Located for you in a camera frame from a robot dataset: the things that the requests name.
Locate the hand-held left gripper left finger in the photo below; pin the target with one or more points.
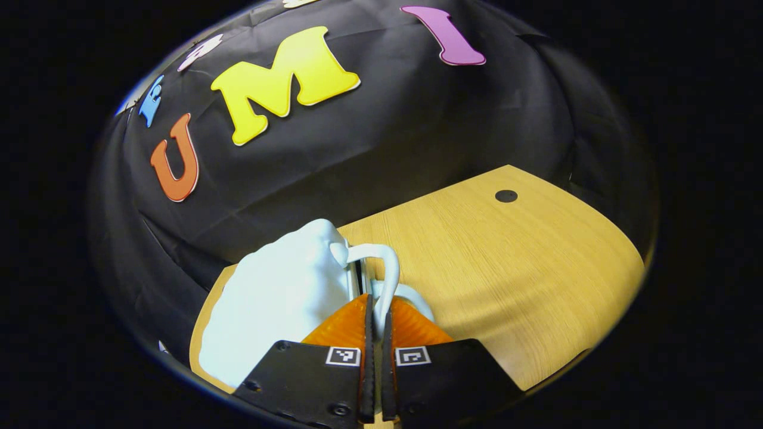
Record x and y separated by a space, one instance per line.
366 369

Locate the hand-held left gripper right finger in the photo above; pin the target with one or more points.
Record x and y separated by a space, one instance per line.
387 369

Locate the black backdrop cloth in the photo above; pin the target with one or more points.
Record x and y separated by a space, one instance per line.
387 137

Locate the light blue suitcase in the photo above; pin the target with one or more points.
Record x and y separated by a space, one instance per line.
280 298

